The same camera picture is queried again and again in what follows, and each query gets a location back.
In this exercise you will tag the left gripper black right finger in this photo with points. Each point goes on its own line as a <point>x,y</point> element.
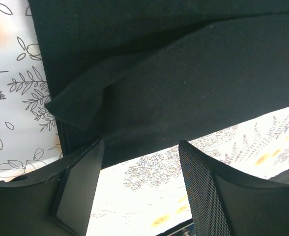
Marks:
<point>227,202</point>

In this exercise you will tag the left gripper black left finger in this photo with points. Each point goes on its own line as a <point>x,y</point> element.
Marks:
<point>55,200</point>

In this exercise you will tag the black t shirt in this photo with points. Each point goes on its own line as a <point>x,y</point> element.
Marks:
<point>145,74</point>

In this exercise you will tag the floral patterned table mat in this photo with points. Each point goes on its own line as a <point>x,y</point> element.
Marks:
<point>143,196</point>

